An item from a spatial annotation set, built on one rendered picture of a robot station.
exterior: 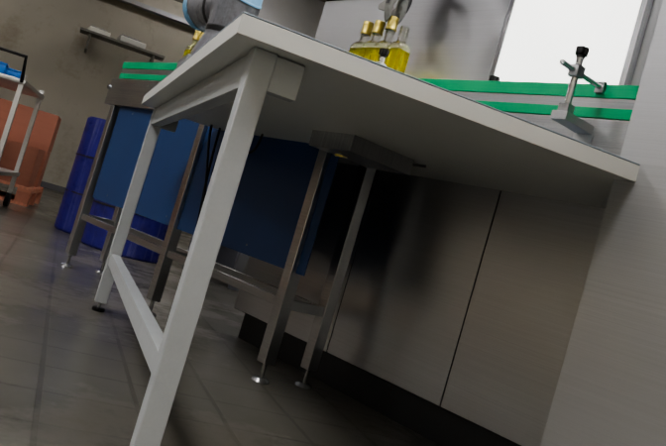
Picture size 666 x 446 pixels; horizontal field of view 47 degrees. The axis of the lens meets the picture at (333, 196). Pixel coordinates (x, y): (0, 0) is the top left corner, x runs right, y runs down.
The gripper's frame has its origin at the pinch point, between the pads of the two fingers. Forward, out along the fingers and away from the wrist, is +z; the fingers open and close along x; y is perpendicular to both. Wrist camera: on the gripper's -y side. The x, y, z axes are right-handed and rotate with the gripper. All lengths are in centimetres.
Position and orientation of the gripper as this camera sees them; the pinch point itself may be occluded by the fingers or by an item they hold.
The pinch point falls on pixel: (392, 20)
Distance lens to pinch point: 247.7
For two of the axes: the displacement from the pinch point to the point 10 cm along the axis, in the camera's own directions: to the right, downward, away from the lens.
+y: -6.1, -1.3, 7.8
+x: -7.4, -2.5, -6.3
